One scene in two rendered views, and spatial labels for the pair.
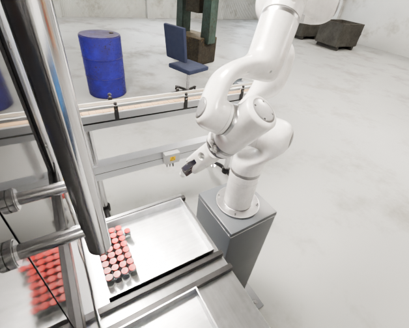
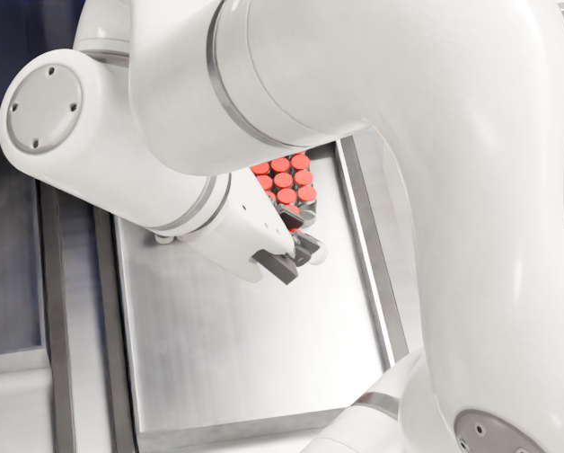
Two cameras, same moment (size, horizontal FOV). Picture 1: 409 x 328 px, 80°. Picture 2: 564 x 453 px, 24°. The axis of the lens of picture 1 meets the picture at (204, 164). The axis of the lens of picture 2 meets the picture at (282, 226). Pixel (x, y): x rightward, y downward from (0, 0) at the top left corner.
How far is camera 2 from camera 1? 1.08 m
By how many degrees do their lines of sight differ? 73
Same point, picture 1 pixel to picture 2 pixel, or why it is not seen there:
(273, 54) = (143, 57)
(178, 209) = not seen: hidden behind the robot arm
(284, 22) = (196, 21)
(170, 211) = (366, 374)
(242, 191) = not seen: outside the picture
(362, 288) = not seen: outside the picture
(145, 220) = (347, 290)
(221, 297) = (1, 427)
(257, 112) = (29, 78)
